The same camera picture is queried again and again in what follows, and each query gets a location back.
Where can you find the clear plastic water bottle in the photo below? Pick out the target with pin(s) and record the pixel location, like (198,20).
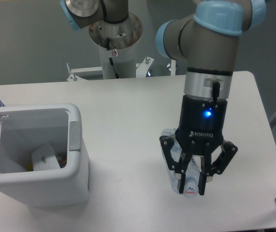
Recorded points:
(191,188)

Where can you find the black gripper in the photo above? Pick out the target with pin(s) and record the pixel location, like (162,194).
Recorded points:
(201,121)

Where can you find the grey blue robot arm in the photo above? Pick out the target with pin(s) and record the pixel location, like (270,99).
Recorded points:
(208,40)

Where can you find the white metal frame bracket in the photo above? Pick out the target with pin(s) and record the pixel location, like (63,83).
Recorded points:
(116,71)

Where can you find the white plastic wrapper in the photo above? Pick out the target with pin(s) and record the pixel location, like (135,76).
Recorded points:
(45,149)

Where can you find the white plastic trash can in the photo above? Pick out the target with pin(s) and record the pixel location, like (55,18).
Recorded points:
(23,129)

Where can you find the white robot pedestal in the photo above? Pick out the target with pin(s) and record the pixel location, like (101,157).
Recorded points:
(117,42)

